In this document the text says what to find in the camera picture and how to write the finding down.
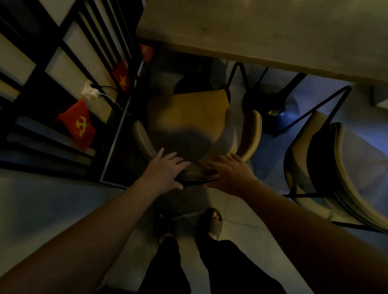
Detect person's right hand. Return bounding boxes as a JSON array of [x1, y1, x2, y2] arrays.
[[206, 153, 258, 197]]

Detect person's left hand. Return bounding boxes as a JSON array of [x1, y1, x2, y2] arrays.
[[140, 148, 191, 195]]

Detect tan upholstered chair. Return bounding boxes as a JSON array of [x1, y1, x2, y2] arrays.
[[279, 86, 388, 235], [132, 62, 263, 218]]

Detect person's right forearm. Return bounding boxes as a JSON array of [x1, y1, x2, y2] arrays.
[[239, 177, 388, 294]]

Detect person's left forearm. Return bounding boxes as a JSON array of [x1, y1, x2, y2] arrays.
[[0, 177, 166, 294]]

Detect person's right sandal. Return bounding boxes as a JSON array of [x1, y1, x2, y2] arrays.
[[196, 208, 224, 240]]

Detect person's sandal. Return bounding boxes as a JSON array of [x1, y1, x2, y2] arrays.
[[156, 212, 177, 243], [196, 208, 224, 240]]

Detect person's left sandal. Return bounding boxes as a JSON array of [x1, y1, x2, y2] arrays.
[[156, 212, 177, 243]]

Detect red yellow-star flag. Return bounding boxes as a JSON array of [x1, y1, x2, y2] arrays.
[[112, 61, 131, 93]]

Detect black trousers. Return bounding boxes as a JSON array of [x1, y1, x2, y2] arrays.
[[97, 233, 287, 294]]

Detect large red yellow-emblem flag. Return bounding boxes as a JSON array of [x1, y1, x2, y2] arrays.
[[59, 99, 96, 150]]

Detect white power adapter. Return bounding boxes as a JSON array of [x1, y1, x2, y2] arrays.
[[81, 80, 100, 99]]

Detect small red flag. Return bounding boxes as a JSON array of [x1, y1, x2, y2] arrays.
[[139, 44, 155, 63]]

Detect black power cable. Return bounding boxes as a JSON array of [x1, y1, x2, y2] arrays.
[[91, 84, 133, 117]]

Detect black table pedestal base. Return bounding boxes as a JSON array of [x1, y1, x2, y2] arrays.
[[242, 73, 307, 136]]

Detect black metal shelf frame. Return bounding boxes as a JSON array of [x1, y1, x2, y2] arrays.
[[0, 0, 147, 186]]

